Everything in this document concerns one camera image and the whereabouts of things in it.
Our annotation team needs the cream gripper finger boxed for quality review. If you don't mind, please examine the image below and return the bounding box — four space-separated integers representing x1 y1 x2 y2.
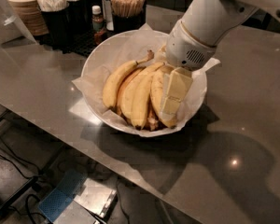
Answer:
161 67 193 116
154 45 167 63

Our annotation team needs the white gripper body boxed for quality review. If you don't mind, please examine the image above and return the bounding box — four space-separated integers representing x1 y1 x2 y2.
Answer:
166 20 217 70

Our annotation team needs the yellow banana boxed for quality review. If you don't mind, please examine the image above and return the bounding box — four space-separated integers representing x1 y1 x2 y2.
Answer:
131 72 154 130
117 62 163 119
150 65 177 128
103 49 154 109

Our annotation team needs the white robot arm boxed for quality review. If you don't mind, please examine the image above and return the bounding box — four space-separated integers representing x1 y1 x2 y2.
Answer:
165 0 280 71

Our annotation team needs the white bowl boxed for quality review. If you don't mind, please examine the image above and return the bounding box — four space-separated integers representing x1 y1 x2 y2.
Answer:
80 29 208 137

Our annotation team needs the brown overripe banana underneath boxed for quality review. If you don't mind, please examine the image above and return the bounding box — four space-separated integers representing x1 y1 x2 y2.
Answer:
145 106 164 132

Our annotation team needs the white paper liner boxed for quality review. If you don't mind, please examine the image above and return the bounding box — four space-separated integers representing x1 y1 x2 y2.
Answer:
71 23 222 138

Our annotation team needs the black cup of wooden stirrers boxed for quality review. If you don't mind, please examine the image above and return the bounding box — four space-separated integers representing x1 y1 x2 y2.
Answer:
110 0 146 32

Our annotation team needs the small sauce bottle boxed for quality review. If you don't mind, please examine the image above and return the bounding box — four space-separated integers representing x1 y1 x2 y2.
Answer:
91 6 107 45

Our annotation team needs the black rubber mat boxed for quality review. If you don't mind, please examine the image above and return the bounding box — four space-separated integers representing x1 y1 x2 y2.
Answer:
36 28 115 59

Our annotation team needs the black container of napkins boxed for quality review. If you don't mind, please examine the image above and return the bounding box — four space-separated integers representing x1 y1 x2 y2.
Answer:
66 0 88 35

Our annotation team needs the black cup of wrapped straws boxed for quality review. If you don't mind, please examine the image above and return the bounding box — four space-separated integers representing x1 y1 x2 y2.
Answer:
37 0 71 48

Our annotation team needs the stack of brown cup sleeves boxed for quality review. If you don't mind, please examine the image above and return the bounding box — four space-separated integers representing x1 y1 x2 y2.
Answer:
9 1 49 36

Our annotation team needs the silver metal plate on floor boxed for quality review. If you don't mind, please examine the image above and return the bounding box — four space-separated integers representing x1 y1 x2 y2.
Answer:
54 177 117 224

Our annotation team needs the white paper bag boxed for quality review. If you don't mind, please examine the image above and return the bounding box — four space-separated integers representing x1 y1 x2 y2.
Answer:
0 0 35 45

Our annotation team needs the blue box on floor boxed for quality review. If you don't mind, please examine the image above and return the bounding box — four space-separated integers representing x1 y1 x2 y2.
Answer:
38 169 87 222

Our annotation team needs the black floor cable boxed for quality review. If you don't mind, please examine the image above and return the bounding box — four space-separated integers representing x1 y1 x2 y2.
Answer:
0 128 43 179

